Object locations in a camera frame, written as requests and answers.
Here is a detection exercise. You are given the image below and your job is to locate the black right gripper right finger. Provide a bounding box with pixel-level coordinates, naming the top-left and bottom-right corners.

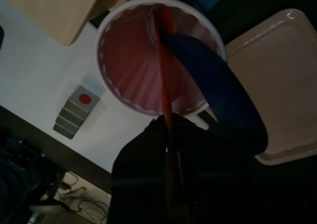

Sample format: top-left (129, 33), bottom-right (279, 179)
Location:
top-left (172, 112), bottom-right (265, 224)

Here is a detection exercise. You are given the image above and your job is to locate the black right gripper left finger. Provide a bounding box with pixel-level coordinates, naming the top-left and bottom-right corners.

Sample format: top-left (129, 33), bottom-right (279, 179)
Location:
top-left (109, 116), bottom-right (170, 224)

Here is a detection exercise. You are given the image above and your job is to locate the white cutting board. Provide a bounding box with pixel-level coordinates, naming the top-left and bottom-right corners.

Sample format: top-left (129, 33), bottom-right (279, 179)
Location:
top-left (0, 0), bottom-right (212, 175)

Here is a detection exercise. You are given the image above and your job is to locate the blue plastic utensil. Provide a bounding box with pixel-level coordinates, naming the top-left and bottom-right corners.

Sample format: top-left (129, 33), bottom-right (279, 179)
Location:
top-left (158, 30), bottom-right (271, 157)

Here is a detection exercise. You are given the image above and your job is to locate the red plastic cup white rim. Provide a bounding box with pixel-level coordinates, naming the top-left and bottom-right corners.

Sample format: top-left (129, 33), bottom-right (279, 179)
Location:
top-left (96, 0), bottom-right (229, 117)

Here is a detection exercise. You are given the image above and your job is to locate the wooden box with red front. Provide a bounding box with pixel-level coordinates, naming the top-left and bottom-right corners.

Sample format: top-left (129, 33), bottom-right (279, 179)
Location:
top-left (0, 0), bottom-right (138, 47)

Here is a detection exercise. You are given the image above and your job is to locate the black cable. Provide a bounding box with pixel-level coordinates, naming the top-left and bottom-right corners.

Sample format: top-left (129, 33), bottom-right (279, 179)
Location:
top-left (58, 171), bottom-right (112, 224)

